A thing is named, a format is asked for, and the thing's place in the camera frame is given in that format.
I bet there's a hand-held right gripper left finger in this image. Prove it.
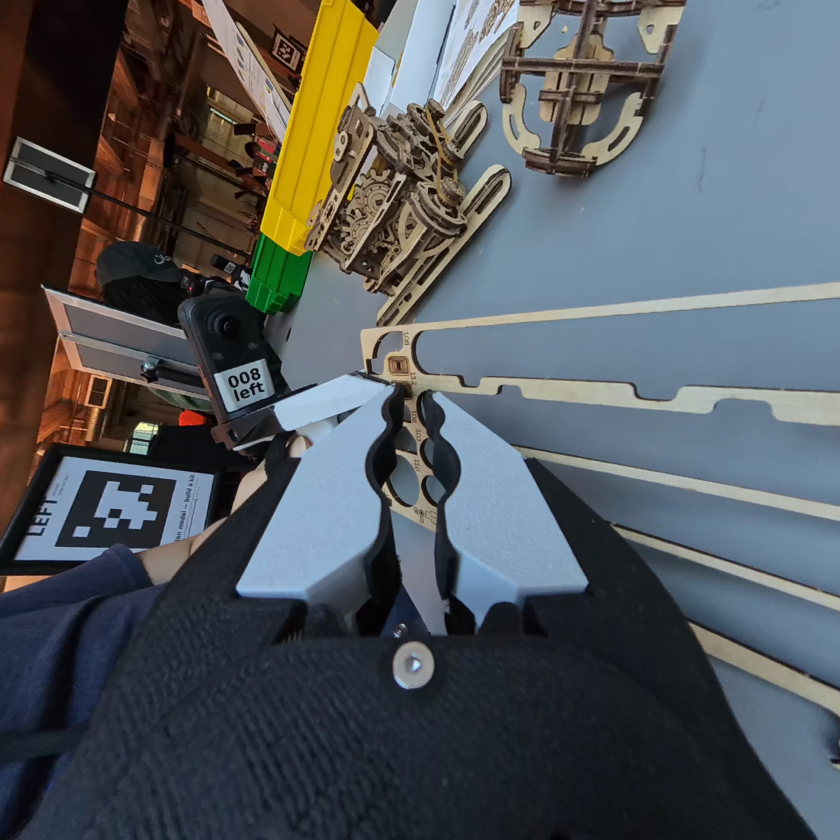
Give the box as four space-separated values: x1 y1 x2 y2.
235 384 403 636

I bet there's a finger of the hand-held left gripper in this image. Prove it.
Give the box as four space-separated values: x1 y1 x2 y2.
272 374 388 429

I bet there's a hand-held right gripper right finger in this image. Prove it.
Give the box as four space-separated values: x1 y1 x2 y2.
420 390 589 636

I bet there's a laser-cut wooden parts sheet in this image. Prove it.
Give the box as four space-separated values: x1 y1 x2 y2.
360 282 840 770

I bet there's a person's left forearm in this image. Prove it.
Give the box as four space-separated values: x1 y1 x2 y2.
134 518 228 585

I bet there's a wooden mechanical gear model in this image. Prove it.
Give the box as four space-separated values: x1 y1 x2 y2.
303 82 513 328

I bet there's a round wooden cage model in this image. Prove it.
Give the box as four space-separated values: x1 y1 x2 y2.
500 0 687 180

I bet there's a person's left hand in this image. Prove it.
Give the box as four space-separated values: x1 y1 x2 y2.
226 434 312 522

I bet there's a green plastic bin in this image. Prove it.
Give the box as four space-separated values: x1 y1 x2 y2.
245 233 315 316

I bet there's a grey framed panel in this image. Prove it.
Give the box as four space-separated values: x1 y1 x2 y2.
42 285 211 402

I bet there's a black framed marker sign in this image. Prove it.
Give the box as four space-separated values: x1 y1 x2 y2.
0 443 224 578

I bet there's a hanging light panel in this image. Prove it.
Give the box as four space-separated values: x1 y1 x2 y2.
2 136 98 214

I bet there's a yellow plastic bin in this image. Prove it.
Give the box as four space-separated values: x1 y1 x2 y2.
260 0 381 257

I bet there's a white paper poster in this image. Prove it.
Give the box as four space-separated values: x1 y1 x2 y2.
200 0 294 143

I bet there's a person's dark blue shirt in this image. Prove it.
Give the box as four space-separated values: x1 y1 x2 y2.
0 543 166 816

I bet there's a small marker tag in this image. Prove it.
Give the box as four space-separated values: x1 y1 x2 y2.
270 26 307 74

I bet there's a white box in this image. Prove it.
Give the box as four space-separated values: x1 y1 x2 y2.
364 0 458 126

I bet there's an instruction booklet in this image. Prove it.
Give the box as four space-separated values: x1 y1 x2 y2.
433 0 526 113

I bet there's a black lanyard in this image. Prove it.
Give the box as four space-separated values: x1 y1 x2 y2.
0 722 88 766

